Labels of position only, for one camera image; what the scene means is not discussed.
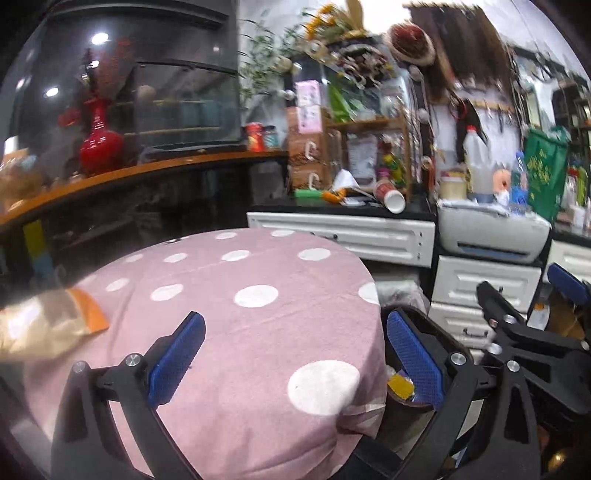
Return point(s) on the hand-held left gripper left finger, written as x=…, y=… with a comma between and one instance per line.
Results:
x=178, y=357

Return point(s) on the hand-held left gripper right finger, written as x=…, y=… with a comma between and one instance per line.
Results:
x=415, y=364

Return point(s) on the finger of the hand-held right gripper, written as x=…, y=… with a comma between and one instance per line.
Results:
x=568, y=281
x=501, y=307

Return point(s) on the black trash bin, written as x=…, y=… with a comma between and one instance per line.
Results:
x=434, y=327

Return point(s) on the white drawer unit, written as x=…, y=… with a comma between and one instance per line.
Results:
x=471, y=286

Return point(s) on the translucent plastic bag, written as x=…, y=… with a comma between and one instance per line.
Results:
x=399, y=290

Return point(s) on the white printer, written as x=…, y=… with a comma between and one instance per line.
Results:
x=489, y=230

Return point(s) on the pink polka dot tablecloth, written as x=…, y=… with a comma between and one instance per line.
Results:
x=254, y=332

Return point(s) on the blue label water bottle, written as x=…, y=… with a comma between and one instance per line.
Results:
x=519, y=184

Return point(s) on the green printed cloth bag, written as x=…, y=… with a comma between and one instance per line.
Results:
x=547, y=170

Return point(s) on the pink toy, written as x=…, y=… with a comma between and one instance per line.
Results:
x=502, y=179

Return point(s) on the cream mug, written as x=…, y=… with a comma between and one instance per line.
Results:
x=452, y=188

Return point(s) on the beige and orange snack bag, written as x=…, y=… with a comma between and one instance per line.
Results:
x=46, y=323

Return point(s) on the white cabinet with black top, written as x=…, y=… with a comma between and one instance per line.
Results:
x=341, y=237

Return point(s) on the translucent plastic jug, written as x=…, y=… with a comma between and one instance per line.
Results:
x=477, y=161

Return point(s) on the red paper cup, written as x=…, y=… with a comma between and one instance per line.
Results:
x=390, y=196

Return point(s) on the yellow card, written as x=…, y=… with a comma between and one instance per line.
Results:
x=33, y=240

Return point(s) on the orange object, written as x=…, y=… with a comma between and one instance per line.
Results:
x=332, y=197

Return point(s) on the wooden counter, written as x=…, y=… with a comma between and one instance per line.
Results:
x=138, y=173

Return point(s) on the white face mask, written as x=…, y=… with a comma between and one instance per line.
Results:
x=346, y=180

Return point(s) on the green tube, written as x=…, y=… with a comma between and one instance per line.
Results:
x=308, y=194

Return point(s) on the brown coffee box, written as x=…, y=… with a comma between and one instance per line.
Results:
x=304, y=177
x=304, y=151

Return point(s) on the black vanity mirror with bulbs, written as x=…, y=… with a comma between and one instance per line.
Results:
x=415, y=101

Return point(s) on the red ceramic vase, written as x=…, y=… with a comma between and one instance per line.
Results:
x=101, y=147

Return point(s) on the wooden shelf rack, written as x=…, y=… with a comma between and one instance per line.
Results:
x=369, y=123

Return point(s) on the red can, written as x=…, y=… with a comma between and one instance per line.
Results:
x=255, y=137

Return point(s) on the glass jar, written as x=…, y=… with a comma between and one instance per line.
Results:
x=271, y=138

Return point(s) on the golden glass bowl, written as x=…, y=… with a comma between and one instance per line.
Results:
x=18, y=180

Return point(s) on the glass display case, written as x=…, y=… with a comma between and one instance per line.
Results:
x=184, y=106

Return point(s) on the brown box with pink pictures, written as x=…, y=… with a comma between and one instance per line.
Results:
x=304, y=120

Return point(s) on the dark hanging wig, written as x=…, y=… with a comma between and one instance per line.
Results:
x=452, y=37

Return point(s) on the red woven hat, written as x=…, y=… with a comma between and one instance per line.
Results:
x=411, y=44

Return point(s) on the decorative lion mask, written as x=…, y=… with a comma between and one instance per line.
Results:
x=362, y=62

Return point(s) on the green leafy plant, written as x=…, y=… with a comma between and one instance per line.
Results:
x=263, y=60

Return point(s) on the sunflower bouquet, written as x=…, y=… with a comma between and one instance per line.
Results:
x=328, y=21

